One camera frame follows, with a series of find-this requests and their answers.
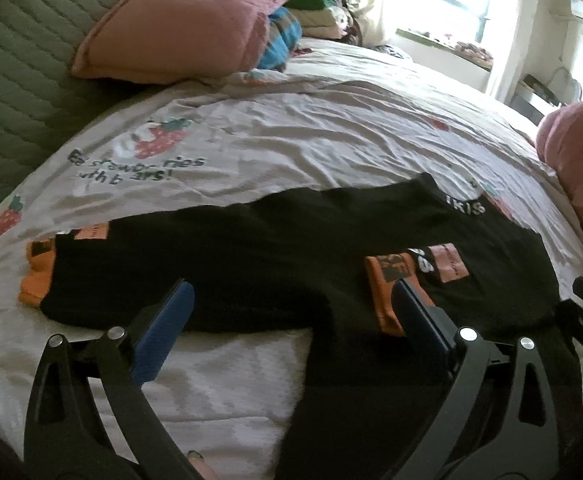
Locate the black pants with orange cuffs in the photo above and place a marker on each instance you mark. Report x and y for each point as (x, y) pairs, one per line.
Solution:
(271, 250)

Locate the pink rolled cushion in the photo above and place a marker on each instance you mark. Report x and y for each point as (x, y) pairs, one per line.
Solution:
(581, 160)

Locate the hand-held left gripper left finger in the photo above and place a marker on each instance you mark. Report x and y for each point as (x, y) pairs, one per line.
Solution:
(164, 330)

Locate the white curtain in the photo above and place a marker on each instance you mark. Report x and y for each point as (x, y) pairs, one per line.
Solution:
(521, 35)

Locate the pink quilted pillow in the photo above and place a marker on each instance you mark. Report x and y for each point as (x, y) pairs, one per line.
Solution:
(171, 25)

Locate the pile of folded clothes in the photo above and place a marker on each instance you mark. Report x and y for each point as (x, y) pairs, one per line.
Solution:
(321, 10)

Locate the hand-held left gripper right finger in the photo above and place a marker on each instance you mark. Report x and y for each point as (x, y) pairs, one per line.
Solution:
(424, 325)

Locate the clutter on window sill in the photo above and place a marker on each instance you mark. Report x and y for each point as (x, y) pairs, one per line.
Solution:
(474, 52)

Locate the blue striped cloth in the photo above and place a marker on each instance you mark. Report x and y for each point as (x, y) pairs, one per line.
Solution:
(281, 35)

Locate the strawberry printed white blanket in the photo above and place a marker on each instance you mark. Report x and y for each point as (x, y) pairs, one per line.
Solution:
(296, 125)

